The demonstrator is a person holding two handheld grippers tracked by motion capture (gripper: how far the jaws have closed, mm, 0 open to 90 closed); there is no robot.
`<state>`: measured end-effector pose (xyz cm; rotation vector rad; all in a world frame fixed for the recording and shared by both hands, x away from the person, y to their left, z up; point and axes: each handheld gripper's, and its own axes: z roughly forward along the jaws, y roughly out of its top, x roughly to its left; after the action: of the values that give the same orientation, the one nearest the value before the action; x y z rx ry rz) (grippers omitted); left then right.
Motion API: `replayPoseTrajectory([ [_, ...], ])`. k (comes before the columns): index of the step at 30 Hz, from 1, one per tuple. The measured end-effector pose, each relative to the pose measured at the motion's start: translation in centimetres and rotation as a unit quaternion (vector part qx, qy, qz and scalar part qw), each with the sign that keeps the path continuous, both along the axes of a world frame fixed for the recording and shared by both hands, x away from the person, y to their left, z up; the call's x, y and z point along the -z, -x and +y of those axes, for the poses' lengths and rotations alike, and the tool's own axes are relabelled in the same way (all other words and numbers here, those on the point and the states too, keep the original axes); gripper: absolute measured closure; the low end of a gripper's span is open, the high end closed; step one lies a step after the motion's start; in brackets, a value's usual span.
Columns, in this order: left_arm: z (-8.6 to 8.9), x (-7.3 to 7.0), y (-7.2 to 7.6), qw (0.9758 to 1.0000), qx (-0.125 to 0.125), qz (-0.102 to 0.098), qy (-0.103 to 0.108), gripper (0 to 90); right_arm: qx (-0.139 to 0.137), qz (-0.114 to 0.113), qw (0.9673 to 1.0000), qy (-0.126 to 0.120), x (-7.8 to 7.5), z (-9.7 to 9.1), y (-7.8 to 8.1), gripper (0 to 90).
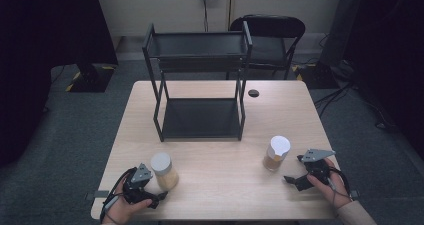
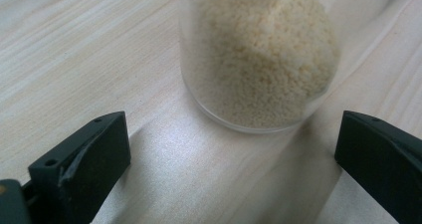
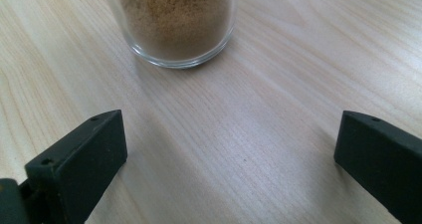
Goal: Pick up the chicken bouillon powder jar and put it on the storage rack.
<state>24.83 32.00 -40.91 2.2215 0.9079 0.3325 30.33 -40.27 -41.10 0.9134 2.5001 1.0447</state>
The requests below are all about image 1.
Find glass jar of pale powder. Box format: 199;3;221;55
150;152;180;192

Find glass jar of brown seasoning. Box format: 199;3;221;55
262;135;292;172

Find beige wall conduit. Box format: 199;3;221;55
227;0;235;32

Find person's left hand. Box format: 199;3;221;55
101;194;153;225

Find black wall socket cable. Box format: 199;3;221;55
201;0;210;33

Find black floor cable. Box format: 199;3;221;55
313;80;355;118
346;84;398;133

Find black metal two-tier rack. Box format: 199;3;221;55
141;20;254;143

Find dark curtain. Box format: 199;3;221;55
0;0;119;168
343;0;424;153

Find black folding chair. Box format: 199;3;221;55
226;14;307;81

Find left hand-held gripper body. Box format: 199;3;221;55
122;163;160;205

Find black stand base yellow stripes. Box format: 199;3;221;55
292;62;340;90
64;62;116;94

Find left hand-held gripper cable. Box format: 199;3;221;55
99;166;138;225

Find right hand-held gripper cable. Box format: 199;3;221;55
327;166;353;201

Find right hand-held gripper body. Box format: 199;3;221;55
295;148;336;192

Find hand-held gripper cable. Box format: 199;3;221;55
327;166;353;201
99;166;138;225

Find person's right hand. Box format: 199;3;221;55
306;157;352;210

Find grey upright panel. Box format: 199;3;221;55
319;0;367;68

